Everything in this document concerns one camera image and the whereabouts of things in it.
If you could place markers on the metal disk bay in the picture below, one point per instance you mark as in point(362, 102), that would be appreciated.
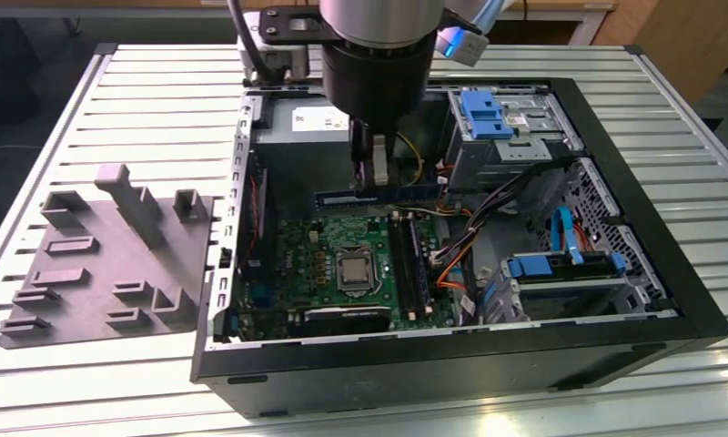
point(574, 283)

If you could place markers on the grey parts rack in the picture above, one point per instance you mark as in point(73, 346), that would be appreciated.
point(127, 255)

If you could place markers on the green motherboard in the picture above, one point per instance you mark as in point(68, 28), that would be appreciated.
point(303, 255)

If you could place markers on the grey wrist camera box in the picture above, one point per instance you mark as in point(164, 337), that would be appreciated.
point(279, 59)
point(464, 47)

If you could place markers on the blue drive latch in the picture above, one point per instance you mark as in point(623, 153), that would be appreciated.
point(486, 118)

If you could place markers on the CPU socket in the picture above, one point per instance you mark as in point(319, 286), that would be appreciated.
point(356, 293)

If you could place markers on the black graphics card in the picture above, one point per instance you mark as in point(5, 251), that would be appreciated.
point(346, 321)

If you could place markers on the wooden cabinet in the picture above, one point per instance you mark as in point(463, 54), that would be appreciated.
point(691, 45)

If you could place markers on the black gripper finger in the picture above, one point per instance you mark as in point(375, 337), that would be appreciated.
point(386, 168)
point(362, 155)

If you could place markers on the black PC case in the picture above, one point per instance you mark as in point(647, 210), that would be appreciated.
point(400, 378)

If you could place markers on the grey power supply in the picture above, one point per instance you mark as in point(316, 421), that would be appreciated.
point(298, 173)

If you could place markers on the silver CPU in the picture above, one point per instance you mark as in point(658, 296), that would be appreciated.
point(355, 271)

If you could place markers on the installed RAM stick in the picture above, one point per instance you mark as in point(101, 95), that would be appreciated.
point(422, 273)

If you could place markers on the RAM stick with black chips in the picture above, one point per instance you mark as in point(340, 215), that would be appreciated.
point(334, 199)

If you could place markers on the metal optical drive cage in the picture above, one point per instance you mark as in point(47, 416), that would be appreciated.
point(522, 152)

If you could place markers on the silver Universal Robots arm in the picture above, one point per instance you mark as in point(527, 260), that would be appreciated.
point(382, 23)

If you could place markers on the hard disk in blue carrier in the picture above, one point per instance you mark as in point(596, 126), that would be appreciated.
point(534, 266)

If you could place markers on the wooden top white desk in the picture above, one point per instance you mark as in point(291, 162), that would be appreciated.
point(558, 5)

